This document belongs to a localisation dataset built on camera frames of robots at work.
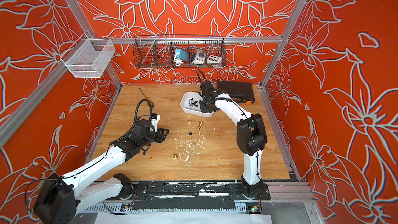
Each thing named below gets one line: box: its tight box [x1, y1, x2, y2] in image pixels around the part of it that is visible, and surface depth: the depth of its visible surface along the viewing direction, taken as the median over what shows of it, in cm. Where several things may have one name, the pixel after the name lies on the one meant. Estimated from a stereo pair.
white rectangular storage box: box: [180, 91, 215, 118], surface depth 109 cm
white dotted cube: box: [206, 54, 222, 64], surface depth 96 cm
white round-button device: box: [190, 48, 207, 65], surface depth 93 cm
